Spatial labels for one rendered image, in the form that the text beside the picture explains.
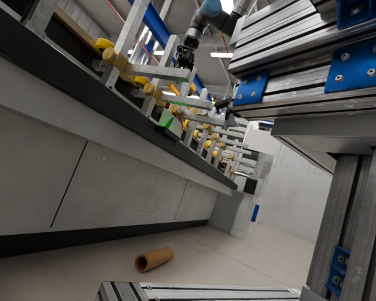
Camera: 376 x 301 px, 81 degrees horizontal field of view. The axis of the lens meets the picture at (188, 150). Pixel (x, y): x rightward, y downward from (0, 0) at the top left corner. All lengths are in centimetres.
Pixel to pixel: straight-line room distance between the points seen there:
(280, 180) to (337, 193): 908
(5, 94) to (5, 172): 35
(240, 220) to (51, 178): 272
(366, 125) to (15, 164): 99
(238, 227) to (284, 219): 631
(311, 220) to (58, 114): 930
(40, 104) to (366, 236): 80
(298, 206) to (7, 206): 920
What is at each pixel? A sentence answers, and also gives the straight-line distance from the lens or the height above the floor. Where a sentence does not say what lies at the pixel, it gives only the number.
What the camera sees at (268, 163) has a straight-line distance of 336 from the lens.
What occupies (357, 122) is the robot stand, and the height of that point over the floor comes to 71.
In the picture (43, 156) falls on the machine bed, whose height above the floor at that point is 41.
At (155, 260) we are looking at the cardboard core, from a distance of 130.
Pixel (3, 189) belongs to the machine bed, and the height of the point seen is 27.
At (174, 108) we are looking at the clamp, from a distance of 121.
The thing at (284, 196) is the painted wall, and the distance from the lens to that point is 960.
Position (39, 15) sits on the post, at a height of 75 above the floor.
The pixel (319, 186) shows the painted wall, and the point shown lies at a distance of 972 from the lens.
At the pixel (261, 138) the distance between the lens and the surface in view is 346.
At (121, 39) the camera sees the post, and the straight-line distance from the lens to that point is 90.
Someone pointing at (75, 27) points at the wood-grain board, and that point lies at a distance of 100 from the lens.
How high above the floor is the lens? 49
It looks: 8 degrees up
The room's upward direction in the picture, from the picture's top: 20 degrees clockwise
